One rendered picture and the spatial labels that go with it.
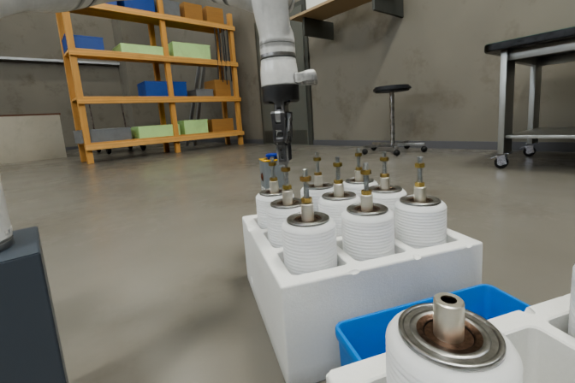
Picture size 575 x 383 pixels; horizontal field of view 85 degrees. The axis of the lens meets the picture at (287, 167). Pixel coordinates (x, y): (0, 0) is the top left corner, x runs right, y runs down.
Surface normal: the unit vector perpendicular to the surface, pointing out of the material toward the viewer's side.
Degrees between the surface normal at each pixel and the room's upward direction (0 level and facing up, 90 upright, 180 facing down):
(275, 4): 107
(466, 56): 90
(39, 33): 90
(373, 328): 88
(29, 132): 90
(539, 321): 0
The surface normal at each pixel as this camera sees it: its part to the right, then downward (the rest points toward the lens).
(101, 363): -0.07, -0.99
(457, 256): 0.29, 0.13
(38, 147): 0.65, 0.07
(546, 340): -0.95, 0.11
